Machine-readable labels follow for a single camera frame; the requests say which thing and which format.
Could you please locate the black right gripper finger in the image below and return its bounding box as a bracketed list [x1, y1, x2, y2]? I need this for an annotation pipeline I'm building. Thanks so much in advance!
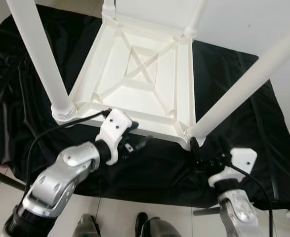
[190, 137, 203, 166]
[215, 136, 230, 158]

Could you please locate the white plastic table leg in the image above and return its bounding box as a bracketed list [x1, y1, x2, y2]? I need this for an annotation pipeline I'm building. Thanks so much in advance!
[184, 0, 208, 39]
[6, 0, 77, 123]
[102, 0, 117, 19]
[184, 22, 290, 149]

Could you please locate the black metal table leg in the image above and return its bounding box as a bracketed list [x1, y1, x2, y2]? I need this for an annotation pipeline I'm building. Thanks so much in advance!
[0, 165, 27, 192]
[193, 206, 222, 217]

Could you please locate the grey right robot foot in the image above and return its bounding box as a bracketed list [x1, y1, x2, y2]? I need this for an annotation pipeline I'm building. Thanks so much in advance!
[135, 212, 182, 237]

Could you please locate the grey robot foot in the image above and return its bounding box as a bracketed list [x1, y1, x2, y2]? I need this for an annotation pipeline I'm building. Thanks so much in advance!
[73, 213, 101, 237]
[135, 212, 182, 237]

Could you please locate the grey left robot foot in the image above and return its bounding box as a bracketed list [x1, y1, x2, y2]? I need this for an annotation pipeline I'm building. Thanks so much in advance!
[73, 213, 101, 237]

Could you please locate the black table cloth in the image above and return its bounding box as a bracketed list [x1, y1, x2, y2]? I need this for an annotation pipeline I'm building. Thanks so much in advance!
[0, 5, 290, 210]

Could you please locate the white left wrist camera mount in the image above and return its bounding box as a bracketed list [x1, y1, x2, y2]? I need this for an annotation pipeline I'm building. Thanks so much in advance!
[95, 109, 133, 166]

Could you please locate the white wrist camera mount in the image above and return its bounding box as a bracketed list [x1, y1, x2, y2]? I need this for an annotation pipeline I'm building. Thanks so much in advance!
[95, 109, 133, 166]
[208, 147, 258, 187]

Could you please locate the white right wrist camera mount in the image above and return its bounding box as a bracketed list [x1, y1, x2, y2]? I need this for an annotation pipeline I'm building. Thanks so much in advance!
[208, 147, 258, 187]

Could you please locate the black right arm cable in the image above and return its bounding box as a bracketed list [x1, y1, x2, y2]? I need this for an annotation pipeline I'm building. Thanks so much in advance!
[229, 163, 274, 237]

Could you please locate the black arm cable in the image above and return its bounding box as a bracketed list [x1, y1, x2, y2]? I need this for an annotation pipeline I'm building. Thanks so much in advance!
[229, 163, 274, 237]
[25, 110, 111, 191]

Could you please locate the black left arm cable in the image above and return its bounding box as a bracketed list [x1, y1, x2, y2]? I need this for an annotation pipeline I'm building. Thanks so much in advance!
[25, 110, 111, 191]

